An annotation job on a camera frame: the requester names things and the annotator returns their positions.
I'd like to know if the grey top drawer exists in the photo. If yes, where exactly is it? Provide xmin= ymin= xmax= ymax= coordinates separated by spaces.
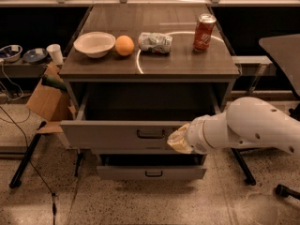
xmin=61 ymin=85 xmax=219 ymax=154

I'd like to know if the grey drawer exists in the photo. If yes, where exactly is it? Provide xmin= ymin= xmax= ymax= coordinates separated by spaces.
xmin=97 ymin=154 xmax=206 ymax=180
xmin=61 ymin=85 xmax=219 ymax=154

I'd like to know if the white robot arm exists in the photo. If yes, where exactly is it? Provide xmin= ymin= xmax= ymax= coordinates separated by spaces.
xmin=167 ymin=97 xmax=300 ymax=158

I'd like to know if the grey lower drawer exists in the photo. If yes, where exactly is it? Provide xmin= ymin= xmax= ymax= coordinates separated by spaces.
xmin=97 ymin=154 xmax=206 ymax=180

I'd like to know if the grey cabinet with wood top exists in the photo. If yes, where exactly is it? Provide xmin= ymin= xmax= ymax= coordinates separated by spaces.
xmin=60 ymin=4 xmax=240 ymax=154

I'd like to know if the black stand leg right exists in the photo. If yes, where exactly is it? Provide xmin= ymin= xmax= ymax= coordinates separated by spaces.
xmin=232 ymin=148 xmax=256 ymax=186

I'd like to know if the crumpled chip bag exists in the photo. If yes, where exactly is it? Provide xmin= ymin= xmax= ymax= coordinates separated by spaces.
xmin=138 ymin=32 xmax=173 ymax=53

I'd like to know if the red soda can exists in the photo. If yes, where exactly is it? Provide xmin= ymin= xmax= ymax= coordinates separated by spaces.
xmin=193 ymin=13 xmax=217 ymax=52

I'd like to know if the orange fruit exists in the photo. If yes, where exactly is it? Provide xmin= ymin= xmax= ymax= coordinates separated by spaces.
xmin=115 ymin=36 xmax=134 ymax=56

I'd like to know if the black caster wheel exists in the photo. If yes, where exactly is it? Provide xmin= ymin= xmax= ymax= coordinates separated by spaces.
xmin=275 ymin=185 xmax=300 ymax=200

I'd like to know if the white paper bowl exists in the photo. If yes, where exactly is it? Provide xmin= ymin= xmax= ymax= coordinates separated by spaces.
xmin=73 ymin=32 xmax=115 ymax=58

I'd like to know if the brown cardboard box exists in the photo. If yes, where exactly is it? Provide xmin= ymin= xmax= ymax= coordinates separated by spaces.
xmin=25 ymin=61 xmax=77 ymax=135

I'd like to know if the dark round side table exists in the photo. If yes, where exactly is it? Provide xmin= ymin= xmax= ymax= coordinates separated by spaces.
xmin=259 ymin=34 xmax=300 ymax=97

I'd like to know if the white paper cup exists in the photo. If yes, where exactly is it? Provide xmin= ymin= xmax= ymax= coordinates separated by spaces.
xmin=46 ymin=44 xmax=64 ymax=65

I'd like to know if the blue bowl right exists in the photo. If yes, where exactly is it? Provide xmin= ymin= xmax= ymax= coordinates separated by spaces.
xmin=22 ymin=48 xmax=48 ymax=65

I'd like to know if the blue bowl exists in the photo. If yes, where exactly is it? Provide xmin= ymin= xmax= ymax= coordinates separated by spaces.
xmin=0 ymin=45 xmax=23 ymax=63
xmin=22 ymin=48 xmax=48 ymax=65

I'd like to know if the black floor bar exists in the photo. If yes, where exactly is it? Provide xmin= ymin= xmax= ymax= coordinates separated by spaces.
xmin=9 ymin=121 xmax=46 ymax=188

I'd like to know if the blue bowl left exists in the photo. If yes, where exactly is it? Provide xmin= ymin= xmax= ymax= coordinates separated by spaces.
xmin=0 ymin=45 xmax=23 ymax=63

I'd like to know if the grey side shelf bracket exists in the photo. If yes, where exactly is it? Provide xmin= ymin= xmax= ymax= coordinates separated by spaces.
xmin=232 ymin=55 xmax=272 ymax=97

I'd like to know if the green handled tool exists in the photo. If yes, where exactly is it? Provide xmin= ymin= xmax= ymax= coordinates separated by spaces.
xmin=41 ymin=74 xmax=67 ymax=92

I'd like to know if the black cable on floor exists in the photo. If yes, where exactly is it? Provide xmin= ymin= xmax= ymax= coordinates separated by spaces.
xmin=0 ymin=105 xmax=58 ymax=225

